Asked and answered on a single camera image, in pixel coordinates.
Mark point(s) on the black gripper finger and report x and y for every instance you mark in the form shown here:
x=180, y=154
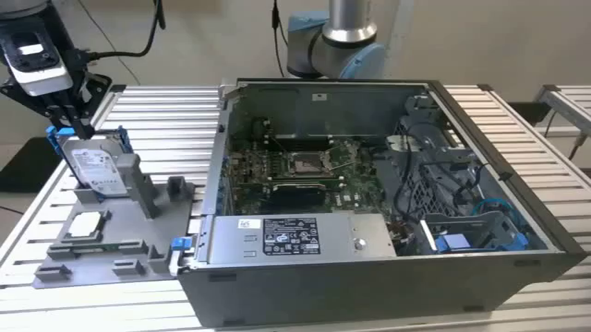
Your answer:
x=82, y=124
x=58, y=117

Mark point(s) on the hard disk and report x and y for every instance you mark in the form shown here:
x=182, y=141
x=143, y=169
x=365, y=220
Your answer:
x=95, y=162

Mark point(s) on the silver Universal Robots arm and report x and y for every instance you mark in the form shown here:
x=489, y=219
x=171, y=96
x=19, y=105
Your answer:
x=346, y=27

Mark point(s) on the blue disk carrier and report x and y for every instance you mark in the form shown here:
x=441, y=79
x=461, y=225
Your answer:
x=455, y=242

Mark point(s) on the grey disk bay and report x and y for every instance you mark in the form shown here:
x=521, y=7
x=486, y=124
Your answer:
x=490, y=224

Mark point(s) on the black floor mat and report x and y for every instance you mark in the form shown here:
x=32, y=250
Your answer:
x=27, y=166

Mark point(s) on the black hanging antenna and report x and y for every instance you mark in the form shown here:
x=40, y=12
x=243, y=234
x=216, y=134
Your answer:
x=162, y=20

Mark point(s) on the silver CPU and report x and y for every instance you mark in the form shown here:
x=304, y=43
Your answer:
x=86, y=224

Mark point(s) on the grey parts rack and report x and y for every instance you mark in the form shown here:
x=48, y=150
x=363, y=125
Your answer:
x=124, y=224

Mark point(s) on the blue case latch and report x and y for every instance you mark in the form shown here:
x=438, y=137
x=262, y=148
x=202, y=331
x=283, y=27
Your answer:
x=180, y=242

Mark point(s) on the thin metal locking lever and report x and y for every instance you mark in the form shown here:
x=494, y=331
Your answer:
x=279, y=144

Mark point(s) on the silver power supply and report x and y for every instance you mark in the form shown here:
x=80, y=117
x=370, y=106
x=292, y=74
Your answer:
x=231, y=242

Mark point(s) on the black RAM slot block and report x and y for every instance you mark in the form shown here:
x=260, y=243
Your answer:
x=300, y=142

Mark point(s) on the CPU socket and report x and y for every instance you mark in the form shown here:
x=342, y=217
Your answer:
x=306, y=165

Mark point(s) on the black graphics card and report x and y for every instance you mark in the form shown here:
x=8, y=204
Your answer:
x=298, y=198

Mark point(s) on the green motherboard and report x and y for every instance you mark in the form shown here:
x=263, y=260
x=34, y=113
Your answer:
x=365, y=193

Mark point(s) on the dark grey PC case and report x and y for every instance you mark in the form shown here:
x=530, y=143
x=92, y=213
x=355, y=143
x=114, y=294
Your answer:
x=323, y=294

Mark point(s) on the grey perforated drive cage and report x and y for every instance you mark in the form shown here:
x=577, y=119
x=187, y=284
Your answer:
x=434, y=180

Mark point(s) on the black box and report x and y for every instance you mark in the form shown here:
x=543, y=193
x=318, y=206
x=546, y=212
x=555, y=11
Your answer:
x=531, y=114

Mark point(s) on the metal slat side table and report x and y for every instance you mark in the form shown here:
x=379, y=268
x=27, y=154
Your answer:
x=573, y=100

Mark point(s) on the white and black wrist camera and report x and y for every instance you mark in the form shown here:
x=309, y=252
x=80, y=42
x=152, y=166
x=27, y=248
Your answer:
x=39, y=69

